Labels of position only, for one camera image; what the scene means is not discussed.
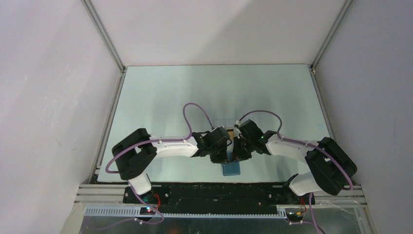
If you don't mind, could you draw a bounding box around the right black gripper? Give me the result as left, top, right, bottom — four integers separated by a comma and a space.
230, 136, 255, 163

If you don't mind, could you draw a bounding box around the blue card holder wallet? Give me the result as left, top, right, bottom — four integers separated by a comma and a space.
222, 152, 241, 176

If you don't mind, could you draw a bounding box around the clear acrylic box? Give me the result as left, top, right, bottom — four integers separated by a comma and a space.
211, 118, 256, 152

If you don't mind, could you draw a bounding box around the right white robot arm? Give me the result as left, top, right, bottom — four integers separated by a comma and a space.
233, 119, 357, 204

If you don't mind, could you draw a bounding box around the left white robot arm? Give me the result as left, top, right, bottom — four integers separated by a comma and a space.
105, 127, 232, 203

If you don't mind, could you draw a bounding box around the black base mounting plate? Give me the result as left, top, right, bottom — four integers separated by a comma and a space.
141, 182, 315, 215

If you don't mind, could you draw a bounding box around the right aluminium frame rail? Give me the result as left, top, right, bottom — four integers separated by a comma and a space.
308, 0, 355, 140

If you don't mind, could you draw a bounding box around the aluminium frame rail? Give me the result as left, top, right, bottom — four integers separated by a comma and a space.
308, 0, 355, 140
80, 0, 127, 176

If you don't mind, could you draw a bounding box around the left aluminium frame rail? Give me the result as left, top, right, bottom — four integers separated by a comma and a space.
80, 0, 127, 176

